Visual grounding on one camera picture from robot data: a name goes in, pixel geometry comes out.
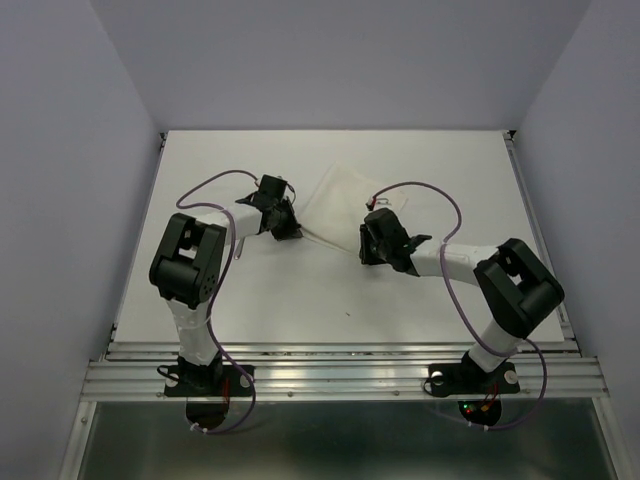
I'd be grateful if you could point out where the white cloth napkin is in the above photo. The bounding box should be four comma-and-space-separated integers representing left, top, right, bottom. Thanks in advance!
299, 163, 390, 256

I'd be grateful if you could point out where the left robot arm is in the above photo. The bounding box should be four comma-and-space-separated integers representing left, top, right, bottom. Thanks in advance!
149, 170, 302, 397

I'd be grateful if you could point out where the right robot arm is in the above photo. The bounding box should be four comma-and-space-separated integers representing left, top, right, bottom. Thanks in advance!
359, 208, 565, 398

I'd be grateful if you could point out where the silver table knife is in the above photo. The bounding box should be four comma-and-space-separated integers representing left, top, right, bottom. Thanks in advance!
233, 237, 246, 260

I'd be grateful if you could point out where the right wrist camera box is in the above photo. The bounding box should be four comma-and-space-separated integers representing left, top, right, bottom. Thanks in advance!
366, 196, 392, 212

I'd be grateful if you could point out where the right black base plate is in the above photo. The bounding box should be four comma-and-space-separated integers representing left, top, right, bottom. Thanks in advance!
422, 362, 520, 398

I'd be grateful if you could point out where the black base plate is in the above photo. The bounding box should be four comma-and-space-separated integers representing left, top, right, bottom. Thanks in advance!
156, 362, 252, 398
422, 362, 520, 398

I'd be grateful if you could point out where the aluminium right side rail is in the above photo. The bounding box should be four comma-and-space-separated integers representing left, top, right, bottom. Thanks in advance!
502, 130, 582, 354

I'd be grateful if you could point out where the aluminium rail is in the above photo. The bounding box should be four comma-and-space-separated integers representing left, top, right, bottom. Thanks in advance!
502, 130, 582, 354
81, 341, 609, 402

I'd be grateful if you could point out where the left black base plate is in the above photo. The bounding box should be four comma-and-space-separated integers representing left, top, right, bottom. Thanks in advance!
156, 362, 252, 398

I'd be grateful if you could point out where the aluminium front rail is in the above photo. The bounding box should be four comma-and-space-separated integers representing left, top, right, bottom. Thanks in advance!
81, 341, 609, 402

